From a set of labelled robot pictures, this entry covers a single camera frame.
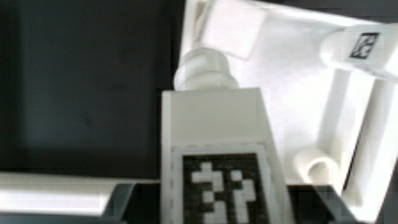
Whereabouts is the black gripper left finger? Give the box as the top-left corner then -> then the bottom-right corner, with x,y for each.
99,183 -> 159,224

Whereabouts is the white U-shaped obstacle fence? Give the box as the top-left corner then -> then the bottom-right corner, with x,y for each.
0,172 -> 159,216

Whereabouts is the white square tabletop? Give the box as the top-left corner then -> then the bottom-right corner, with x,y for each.
180,0 -> 398,224

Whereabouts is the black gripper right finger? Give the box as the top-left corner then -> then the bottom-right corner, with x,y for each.
287,185 -> 360,224

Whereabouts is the white table leg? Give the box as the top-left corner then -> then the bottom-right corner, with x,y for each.
319,23 -> 398,83
159,48 -> 294,224

